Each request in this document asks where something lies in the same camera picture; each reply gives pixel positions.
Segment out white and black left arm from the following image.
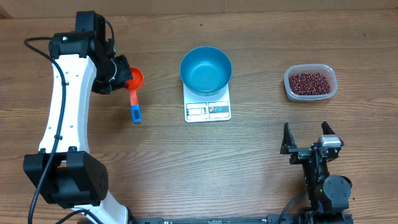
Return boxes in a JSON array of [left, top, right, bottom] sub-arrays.
[[23, 11, 134, 223]]

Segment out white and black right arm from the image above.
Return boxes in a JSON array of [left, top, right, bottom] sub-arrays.
[[277, 121, 353, 223]]

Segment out blue bowl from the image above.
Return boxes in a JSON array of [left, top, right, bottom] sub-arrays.
[[179, 46, 233, 96]]

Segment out red adzuki beans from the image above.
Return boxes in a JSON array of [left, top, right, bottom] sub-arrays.
[[289, 73, 330, 95]]

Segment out clear plastic food container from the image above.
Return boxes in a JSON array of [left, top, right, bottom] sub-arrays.
[[284, 63, 338, 101]]

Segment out white digital kitchen scale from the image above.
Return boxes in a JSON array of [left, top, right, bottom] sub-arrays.
[[183, 84, 231, 123]]

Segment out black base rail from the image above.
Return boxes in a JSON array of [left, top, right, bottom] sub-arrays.
[[133, 213, 354, 224]]

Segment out red scoop with blue handle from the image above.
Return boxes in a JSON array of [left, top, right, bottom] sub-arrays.
[[125, 67, 144, 124]]

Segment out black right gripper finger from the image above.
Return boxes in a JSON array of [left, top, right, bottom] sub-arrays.
[[280, 123, 297, 154], [322, 121, 335, 135]]

